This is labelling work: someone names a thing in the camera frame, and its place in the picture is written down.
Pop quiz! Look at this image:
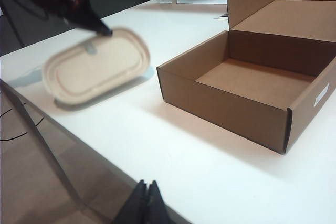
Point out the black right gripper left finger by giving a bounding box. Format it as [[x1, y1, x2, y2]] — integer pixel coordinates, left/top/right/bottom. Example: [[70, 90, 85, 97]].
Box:
[[112, 179, 149, 224]]

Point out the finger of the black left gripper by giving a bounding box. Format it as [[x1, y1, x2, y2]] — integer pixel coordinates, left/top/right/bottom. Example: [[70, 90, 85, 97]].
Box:
[[62, 0, 114, 37]]

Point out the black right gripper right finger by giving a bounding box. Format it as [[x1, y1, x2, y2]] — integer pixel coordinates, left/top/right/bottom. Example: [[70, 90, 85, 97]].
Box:
[[142, 180, 173, 224]]

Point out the white paper plate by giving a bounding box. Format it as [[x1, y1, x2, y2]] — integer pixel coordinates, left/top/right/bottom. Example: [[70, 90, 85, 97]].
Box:
[[41, 26, 151, 110]]

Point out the brown cardboard box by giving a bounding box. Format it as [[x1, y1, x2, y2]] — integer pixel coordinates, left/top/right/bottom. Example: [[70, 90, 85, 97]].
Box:
[[156, 0, 336, 155]]

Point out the gray metal table leg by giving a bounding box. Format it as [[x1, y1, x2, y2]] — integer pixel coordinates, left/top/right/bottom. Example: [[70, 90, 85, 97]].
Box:
[[0, 79, 82, 201]]

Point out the black floor cable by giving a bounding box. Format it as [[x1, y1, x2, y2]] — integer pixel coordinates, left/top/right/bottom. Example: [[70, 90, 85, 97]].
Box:
[[0, 101, 45, 141]]

